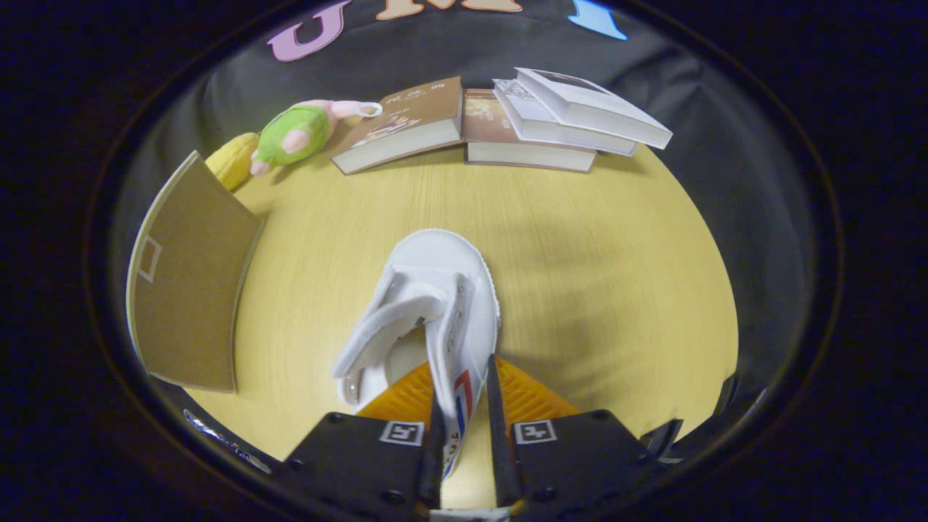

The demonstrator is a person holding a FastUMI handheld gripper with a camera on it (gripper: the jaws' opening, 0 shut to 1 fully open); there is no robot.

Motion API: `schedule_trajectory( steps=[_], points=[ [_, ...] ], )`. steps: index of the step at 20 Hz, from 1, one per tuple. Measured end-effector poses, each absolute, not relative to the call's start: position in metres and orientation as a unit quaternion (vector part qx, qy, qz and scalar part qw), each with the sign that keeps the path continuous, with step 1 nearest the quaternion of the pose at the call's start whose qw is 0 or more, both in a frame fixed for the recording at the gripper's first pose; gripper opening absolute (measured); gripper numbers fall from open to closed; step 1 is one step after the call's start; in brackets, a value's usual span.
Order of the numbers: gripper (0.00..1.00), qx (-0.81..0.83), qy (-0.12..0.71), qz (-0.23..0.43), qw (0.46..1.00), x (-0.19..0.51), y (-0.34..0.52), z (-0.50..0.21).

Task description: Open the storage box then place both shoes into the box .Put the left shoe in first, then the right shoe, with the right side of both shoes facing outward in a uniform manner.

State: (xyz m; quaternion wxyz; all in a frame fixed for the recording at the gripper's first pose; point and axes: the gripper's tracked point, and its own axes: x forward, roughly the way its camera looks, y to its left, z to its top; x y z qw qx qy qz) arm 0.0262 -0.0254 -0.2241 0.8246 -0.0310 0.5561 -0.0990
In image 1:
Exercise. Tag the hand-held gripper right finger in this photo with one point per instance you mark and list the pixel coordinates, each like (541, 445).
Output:
(500, 464)

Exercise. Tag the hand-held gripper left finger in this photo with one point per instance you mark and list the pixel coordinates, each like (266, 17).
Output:
(433, 471)

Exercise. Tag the white canvas high-top shoe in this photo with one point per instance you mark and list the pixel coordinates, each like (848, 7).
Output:
(442, 261)

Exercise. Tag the beige fabric storage box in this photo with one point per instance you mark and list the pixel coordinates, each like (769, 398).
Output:
(188, 290)

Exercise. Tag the white patterned book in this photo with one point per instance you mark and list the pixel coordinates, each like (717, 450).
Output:
(536, 119)

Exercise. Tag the dark brown book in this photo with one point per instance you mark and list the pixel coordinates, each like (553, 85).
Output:
(486, 116)

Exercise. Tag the light brown book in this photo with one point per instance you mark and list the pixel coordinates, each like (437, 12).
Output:
(406, 109)

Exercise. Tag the green and pink plush toy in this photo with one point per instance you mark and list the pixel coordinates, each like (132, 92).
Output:
(293, 134)

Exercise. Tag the yellow plush toy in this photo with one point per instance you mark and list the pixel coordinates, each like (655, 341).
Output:
(232, 163)

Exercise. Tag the white book with dark picture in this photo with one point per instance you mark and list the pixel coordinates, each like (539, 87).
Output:
(594, 105)

